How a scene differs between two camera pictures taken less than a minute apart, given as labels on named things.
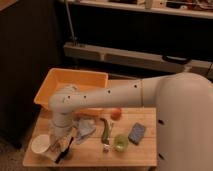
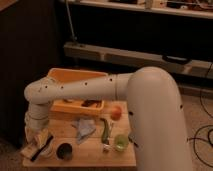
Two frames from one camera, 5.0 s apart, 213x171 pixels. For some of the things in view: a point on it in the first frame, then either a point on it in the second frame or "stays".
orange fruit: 116,113 stays
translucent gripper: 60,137 -> 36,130
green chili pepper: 105,138 stays
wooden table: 119,137 stays
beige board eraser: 60,148 -> 30,151
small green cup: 121,142 stays
